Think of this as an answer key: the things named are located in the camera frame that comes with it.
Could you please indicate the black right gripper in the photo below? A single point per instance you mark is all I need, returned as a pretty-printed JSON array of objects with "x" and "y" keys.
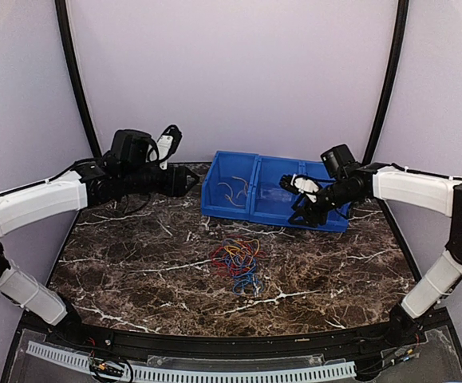
[{"x": 309, "y": 211}]

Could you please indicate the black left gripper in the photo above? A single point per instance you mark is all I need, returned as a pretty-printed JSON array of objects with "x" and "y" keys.
[{"x": 175, "y": 186}]

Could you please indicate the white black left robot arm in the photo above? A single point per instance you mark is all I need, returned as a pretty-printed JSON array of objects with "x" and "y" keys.
[{"x": 136, "y": 164}]

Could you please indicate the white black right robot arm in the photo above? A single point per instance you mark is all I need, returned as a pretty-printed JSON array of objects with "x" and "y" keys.
[{"x": 354, "y": 182}]

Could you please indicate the blue middle plastic bin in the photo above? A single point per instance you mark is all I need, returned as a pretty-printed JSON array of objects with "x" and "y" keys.
[{"x": 271, "y": 204}]

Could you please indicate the blue plastic bin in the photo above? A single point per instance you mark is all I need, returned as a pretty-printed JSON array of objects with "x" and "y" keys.
[
  {"x": 337, "y": 221},
  {"x": 271, "y": 204},
  {"x": 226, "y": 190}
]

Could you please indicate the blue right plastic bin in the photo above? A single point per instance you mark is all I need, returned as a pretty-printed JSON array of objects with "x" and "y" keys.
[{"x": 337, "y": 221}]

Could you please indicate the blue left plastic bin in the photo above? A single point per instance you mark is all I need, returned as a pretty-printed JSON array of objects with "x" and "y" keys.
[{"x": 226, "y": 190}]

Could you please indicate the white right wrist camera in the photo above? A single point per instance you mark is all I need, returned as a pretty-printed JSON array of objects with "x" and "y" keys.
[{"x": 300, "y": 184}]

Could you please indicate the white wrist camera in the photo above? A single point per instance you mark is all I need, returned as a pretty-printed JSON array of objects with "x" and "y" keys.
[
  {"x": 166, "y": 146},
  {"x": 300, "y": 184}
]

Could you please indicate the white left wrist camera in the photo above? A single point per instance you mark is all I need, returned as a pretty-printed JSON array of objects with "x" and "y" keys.
[{"x": 166, "y": 146}]

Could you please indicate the black left frame post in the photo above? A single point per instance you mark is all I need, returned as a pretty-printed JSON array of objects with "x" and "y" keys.
[{"x": 61, "y": 7}]

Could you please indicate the black frame post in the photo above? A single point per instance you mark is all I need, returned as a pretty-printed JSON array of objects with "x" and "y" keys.
[
  {"x": 389, "y": 80},
  {"x": 61, "y": 7}
]

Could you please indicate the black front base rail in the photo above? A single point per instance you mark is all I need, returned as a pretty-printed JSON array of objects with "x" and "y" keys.
[{"x": 363, "y": 343}]

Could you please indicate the black right frame post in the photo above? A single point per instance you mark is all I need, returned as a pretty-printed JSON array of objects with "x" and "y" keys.
[{"x": 389, "y": 80}]

